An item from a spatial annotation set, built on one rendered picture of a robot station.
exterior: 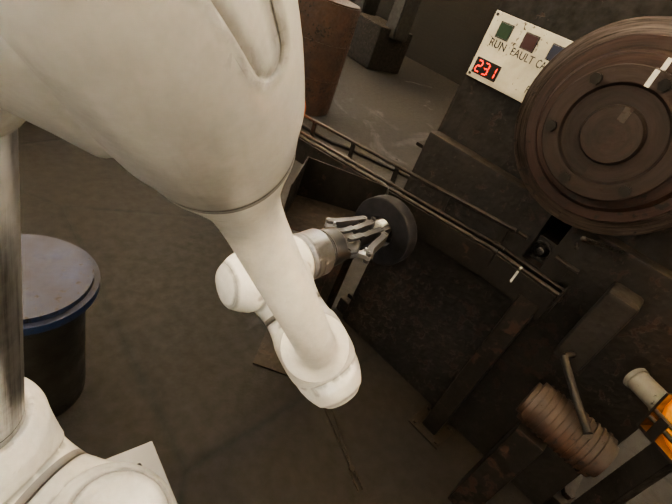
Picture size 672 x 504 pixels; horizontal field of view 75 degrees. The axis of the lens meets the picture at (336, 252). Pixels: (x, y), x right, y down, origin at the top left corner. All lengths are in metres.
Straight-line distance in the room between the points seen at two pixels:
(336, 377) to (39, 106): 0.55
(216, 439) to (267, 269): 1.06
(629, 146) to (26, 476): 1.14
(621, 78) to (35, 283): 1.34
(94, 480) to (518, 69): 1.31
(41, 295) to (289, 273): 0.81
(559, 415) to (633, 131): 0.68
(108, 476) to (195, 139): 0.49
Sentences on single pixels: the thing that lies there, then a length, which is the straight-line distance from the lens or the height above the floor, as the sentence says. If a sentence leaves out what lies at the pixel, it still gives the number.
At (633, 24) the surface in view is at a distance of 1.22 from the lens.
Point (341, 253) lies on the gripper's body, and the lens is 0.80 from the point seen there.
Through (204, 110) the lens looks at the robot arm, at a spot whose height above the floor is 1.19.
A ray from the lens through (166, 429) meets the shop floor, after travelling 1.45.
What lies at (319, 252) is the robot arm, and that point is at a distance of 0.76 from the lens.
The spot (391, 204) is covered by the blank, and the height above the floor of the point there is 0.86.
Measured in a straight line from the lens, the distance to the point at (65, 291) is 1.19.
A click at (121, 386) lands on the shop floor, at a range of 1.53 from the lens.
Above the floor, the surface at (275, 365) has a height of 0.01.
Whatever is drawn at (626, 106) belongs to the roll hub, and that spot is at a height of 1.17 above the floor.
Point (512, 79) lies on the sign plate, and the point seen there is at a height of 1.10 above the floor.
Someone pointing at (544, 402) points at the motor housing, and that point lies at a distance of 1.28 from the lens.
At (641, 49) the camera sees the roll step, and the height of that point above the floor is 1.27.
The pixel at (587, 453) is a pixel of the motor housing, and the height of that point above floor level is 0.50.
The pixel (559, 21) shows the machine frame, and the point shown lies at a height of 1.27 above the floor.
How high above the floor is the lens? 1.25
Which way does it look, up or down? 34 degrees down
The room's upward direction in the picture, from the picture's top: 22 degrees clockwise
